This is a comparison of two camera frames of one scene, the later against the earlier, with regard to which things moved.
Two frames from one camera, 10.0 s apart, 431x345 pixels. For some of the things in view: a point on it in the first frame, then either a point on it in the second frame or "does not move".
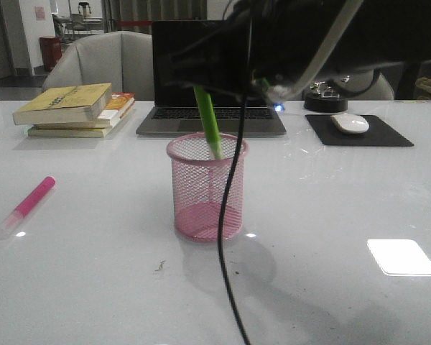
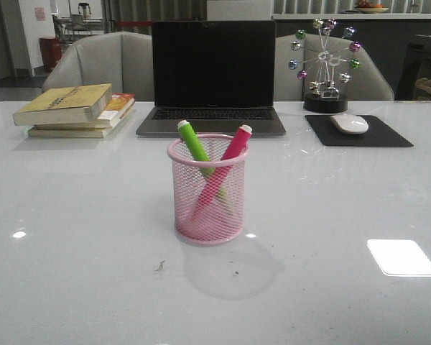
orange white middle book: x=117 y=104 does not move
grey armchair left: x=124 y=60 does not move
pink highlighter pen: x=28 y=204 to x=234 y=154
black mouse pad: x=378 y=134 does not move
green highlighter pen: x=210 y=121 to x=193 y=142
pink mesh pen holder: x=200 y=183 does not move
